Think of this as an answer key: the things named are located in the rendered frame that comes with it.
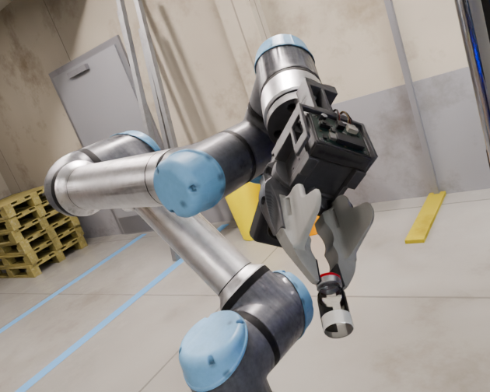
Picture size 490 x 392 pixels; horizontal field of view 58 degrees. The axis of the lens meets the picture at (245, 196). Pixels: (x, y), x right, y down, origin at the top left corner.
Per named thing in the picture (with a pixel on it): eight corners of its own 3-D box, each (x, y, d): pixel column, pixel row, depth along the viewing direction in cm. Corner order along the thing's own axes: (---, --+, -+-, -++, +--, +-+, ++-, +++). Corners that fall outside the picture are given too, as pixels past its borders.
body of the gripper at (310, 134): (305, 138, 37) (286, 68, 45) (264, 209, 42) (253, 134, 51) (383, 162, 39) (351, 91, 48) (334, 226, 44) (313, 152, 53)
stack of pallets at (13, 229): (92, 243, 602) (62, 179, 579) (36, 277, 536) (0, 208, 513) (44, 248, 679) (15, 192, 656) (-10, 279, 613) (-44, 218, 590)
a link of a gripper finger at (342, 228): (373, 250, 32) (337, 167, 39) (334, 296, 36) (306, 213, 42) (407, 256, 33) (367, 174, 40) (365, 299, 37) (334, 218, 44)
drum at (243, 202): (287, 221, 414) (265, 159, 398) (266, 241, 384) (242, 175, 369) (253, 224, 437) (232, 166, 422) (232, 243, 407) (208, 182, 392)
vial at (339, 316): (344, 341, 33) (334, 292, 36) (360, 326, 32) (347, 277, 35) (318, 337, 33) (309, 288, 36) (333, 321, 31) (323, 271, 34)
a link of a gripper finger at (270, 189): (266, 221, 37) (264, 157, 44) (258, 232, 38) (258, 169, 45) (316, 236, 38) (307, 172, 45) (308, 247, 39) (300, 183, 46)
